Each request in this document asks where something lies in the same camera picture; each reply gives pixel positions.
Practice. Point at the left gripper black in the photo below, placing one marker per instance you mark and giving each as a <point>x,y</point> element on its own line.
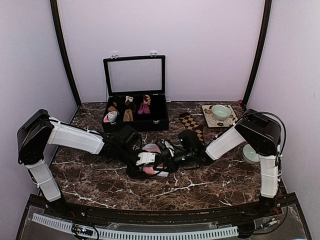
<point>135,172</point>

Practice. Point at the pink mint patterned sock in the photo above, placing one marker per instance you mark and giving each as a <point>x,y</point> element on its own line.
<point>155,167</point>

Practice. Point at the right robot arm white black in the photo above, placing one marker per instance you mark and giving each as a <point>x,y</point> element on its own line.
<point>261,130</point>

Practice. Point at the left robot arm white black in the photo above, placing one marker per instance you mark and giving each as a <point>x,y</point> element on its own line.
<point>42,130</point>

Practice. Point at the rolled tan sock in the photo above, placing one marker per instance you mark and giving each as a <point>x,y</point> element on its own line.
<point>128,116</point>

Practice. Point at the rolled pink white sock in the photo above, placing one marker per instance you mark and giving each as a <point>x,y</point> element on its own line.
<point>110,117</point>

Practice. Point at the brown argyle sock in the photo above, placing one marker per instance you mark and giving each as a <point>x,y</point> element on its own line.
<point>190,124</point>

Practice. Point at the rolled brown orange sock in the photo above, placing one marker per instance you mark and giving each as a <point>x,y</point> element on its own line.
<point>112,107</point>

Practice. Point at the rolled purple orange sock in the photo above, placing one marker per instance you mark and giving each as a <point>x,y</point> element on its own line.
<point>144,109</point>

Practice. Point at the rolled white brown sock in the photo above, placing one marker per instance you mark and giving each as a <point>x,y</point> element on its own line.
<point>128,100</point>

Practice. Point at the square floral ceramic plate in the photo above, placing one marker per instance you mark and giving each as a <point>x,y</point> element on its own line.
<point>212,123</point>

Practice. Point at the celadon bowl on plate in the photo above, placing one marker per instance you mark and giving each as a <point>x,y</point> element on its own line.
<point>220,112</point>

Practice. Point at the rolled cream brown sock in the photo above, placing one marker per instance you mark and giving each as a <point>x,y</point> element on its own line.
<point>146,99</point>

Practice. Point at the celadon bowl on table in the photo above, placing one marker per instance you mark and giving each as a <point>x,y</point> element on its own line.
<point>250,155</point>

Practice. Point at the black glass-lid storage box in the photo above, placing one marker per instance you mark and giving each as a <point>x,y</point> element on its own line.
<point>136,76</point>

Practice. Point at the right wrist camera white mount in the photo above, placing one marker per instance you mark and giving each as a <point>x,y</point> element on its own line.
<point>171,149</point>

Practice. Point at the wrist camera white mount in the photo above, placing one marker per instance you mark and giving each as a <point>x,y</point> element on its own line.
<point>171,149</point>
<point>145,158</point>

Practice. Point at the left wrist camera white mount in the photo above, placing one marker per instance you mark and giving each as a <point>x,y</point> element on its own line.
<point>145,158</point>

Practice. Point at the white slotted cable duct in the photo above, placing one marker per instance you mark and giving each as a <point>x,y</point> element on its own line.
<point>122,231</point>

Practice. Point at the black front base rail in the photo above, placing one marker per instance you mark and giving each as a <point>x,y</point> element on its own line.
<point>223,215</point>

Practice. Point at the left black frame post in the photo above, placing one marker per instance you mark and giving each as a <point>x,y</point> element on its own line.
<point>63,51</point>

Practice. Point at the black frame post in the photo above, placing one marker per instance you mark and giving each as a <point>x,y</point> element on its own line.
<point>63,51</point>
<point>259,51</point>

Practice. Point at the right black frame post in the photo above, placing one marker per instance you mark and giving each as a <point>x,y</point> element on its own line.
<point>259,51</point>

